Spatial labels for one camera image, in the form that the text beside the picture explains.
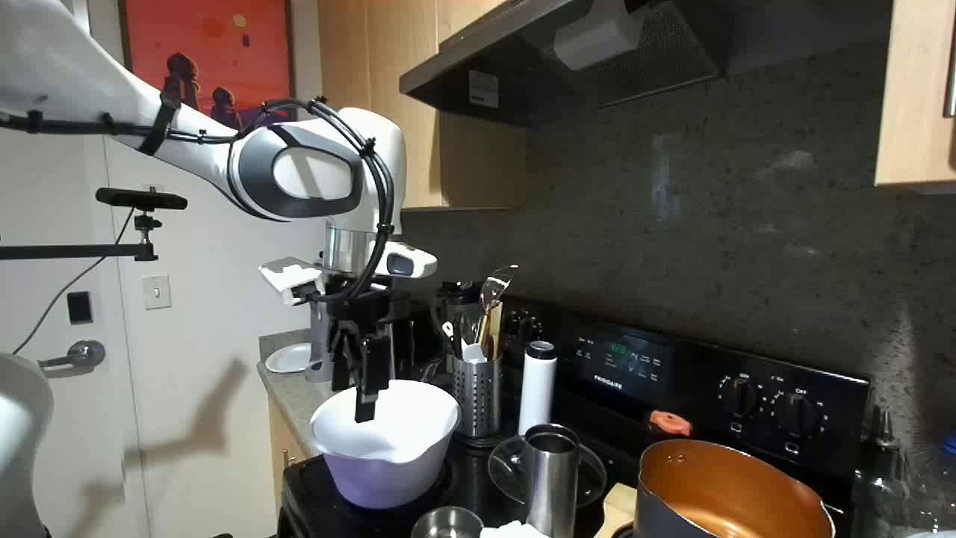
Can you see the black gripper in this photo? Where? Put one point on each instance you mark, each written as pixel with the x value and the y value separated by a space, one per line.
pixel 358 310

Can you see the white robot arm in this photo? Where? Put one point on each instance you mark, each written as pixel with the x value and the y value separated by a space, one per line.
pixel 61 68

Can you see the small silver cup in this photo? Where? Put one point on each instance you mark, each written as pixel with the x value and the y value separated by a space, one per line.
pixel 449 523

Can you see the black stove knob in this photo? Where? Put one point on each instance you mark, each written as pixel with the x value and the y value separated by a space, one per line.
pixel 799 409
pixel 739 393

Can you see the silver coffee maker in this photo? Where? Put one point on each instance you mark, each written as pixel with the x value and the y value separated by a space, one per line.
pixel 318 337

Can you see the white plate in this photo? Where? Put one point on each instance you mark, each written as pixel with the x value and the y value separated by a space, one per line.
pixel 288 360

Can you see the wooden base cabinet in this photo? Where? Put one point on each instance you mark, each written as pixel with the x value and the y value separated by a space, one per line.
pixel 283 437

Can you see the white mixing bowl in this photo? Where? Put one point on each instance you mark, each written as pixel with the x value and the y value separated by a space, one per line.
pixel 398 466

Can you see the black kitchen utensil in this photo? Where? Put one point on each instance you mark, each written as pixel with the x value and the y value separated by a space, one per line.
pixel 458 313

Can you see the metal utensil holder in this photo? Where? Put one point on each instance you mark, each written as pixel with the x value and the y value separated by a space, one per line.
pixel 476 397

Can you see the glass pot lid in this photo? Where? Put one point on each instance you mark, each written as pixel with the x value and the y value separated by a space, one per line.
pixel 509 472

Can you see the white cylindrical bottle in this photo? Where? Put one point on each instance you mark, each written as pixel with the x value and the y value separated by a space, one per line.
pixel 539 393

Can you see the stainless steel tumbler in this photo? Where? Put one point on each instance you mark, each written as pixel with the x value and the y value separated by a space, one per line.
pixel 552 487

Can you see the wooden spatula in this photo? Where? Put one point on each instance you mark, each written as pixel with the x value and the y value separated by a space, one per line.
pixel 616 509

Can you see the orange round object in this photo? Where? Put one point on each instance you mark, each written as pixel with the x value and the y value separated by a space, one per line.
pixel 670 421

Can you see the dark range hood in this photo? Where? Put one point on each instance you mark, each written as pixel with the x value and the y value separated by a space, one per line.
pixel 516 68

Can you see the white rounded object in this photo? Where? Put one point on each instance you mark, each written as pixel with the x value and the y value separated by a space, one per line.
pixel 17 437

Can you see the red painting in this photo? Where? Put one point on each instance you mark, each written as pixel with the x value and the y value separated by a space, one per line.
pixel 228 38

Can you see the copper nonstick pan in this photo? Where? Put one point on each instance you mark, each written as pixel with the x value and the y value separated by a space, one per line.
pixel 718 487

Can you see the dark glass bottle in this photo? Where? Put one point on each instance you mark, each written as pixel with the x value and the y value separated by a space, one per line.
pixel 882 487

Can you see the white light switch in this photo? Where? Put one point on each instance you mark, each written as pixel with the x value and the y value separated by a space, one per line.
pixel 155 291

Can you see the black camera bar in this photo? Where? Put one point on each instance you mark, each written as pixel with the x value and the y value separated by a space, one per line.
pixel 138 197

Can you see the black wall plate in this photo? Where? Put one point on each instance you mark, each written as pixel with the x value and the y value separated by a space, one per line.
pixel 77 306

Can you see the tall wooden wall cabinet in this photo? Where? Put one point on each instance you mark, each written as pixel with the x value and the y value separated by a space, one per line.
pixel 398 61

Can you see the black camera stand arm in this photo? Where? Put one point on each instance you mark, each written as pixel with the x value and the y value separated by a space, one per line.
pixel 61 249

